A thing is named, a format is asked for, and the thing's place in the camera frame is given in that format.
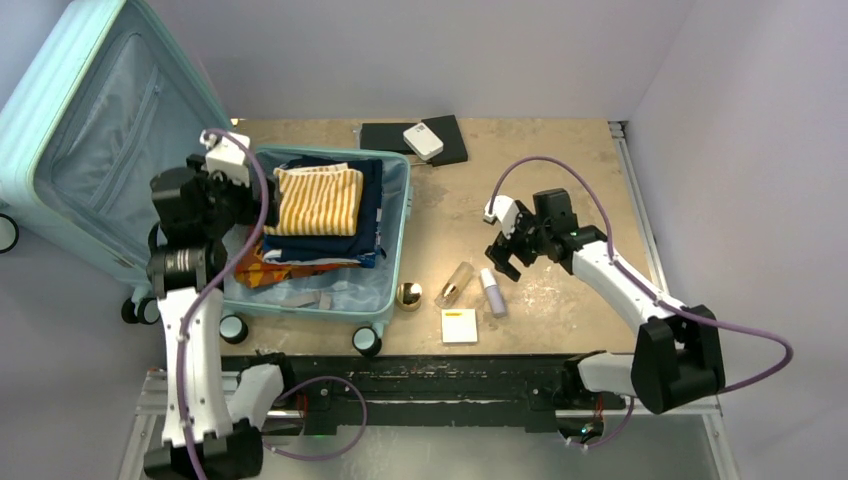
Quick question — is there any gold round jar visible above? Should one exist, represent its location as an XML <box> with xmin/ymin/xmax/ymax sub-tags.
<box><xmin>395</xmin><ymin>282</ymin><xmax>423</xmax><ymax>312</ymax></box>

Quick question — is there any white square box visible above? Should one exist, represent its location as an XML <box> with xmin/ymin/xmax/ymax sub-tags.
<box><xmin>441</xmin><ymin>309</ymin><xmax>478</xmax><ymax>344</ymax></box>

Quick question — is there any light blue open suitcase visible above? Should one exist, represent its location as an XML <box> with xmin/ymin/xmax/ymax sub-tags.
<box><xmin>1</xmin><ymin>1</ymin><xmax>413</xmax><ymax>333</ymax></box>

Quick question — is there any black metal base rail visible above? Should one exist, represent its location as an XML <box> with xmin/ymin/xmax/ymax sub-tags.
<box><xmin>135</xmin><ymin>354</ymin><xmax>723</xmax><ymax>442</ymax></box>

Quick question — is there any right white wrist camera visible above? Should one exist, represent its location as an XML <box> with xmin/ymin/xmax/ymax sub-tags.
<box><xmin>483</xmin><ymin>195</ymin><xmax>520</xmax><ymax>239</ymax></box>

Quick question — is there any white power bank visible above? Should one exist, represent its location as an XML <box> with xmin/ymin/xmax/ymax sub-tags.
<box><xmin>402</xmin><ymin>122</ymin><xmax>444</xmax><ymax>162</ymax></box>

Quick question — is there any clear gold perfume bottle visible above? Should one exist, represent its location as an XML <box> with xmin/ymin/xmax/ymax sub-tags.
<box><xmin>434</xmin><ymin>261</ymin><xmax>475</xmax><ymax>309</ymax></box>

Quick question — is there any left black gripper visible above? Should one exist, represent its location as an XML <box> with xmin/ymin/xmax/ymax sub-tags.
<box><xmin>188</xmin><ymin>154</ymin><xmax>280</xmax><ymax>236</ymax></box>

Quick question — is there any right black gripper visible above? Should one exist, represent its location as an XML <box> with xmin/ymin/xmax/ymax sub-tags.
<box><xmin>485</xmin><ymin>203</ymin><xmax>551</xmax><ymax>282</ymax></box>

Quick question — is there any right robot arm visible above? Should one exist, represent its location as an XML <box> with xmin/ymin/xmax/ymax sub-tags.
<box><xmin>483</xmin><ymin>189</ymin><xmax>726</xmax><ymax>414</ymax></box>

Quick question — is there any yellow striped garment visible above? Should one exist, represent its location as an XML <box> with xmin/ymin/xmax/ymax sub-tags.
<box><xmin>263</xmin><ymin>163</ymin><xmax>364</xmax><ymax>237</ymax></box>

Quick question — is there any orange camouflage garment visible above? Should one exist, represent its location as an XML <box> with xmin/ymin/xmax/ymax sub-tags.
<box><xmin>233</xmin><ymin>240</ymin><xmax>361</xmax><ymax>289</ymax></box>

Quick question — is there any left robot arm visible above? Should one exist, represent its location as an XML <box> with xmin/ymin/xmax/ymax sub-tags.
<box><xmin>143</xmin><ymin>167</ymin><xmax>298</xmax><ymax>479</ymax></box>

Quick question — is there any blue white patterned garment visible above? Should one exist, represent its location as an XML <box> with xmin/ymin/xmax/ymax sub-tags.
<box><xmin>258</xmin><ymin>207</ymin><xmax>385</xmax><ymax>268</ymax></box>

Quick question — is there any lavender cosmetic tube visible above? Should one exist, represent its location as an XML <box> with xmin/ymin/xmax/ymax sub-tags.
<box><xmin>479</xmin><ymin>268</ymin><xmax>508</xmax><ymax>318</ymax></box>

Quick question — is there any navy blue garment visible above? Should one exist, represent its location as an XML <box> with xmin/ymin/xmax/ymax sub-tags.
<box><xmin>282</xmin><ymin>156</ymin><xmax>383</xmax><ymax>230</ymax></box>

